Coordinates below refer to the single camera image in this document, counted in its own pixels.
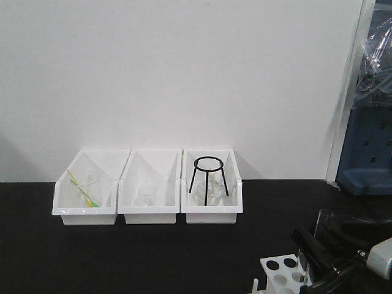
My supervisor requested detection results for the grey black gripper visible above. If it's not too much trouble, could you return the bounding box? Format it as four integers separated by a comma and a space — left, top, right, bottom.
292, 227, 391, 294

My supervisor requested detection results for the small clear glass beaker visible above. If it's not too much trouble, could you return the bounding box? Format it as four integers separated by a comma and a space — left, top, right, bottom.
134, 185, 157, 206

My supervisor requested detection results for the white left storage bin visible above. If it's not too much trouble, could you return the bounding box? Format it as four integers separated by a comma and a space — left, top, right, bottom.
52, 149, 131, 225

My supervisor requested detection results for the plastic bag of pegs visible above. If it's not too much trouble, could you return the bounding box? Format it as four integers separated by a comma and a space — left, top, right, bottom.
352, 1, 391, 109

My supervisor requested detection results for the white storage bin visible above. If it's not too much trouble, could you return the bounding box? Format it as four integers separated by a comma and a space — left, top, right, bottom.
118, 149, 182, 224
181, 149, 243, 224
52, 149, 131, 225

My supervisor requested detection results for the clear glass flask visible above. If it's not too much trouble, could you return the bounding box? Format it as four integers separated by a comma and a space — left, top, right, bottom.
194, 180, 226, 206

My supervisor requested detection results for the clear glass test tube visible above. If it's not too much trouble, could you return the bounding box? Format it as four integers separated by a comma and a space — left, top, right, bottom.
298, 249, 309, 285
314, 208, 334, 241

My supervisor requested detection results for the white test tube rack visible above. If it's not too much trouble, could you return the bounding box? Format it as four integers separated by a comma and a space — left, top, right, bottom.
251, 253, 312, 293

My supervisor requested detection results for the white middle storage bin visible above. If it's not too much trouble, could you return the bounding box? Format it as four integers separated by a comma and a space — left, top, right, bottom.
118, 149, 182, 224

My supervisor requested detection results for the blue-grey pegboard drying rack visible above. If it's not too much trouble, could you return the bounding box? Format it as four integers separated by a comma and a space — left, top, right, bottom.
336, 0, 392, 197

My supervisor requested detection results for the black lab sink basin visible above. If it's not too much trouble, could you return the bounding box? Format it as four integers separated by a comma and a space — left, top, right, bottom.
328, 216, 391, 247

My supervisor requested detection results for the yellow green stirring rod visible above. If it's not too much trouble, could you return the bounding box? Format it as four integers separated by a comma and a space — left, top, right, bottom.
66, 169, 100, 208

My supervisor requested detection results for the white right storage bin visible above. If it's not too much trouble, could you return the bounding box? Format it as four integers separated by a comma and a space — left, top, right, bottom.
181, 149, 243, 224

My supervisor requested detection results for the black metal tripod stand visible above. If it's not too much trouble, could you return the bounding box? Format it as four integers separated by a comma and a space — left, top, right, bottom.
189, 156, 229, 206

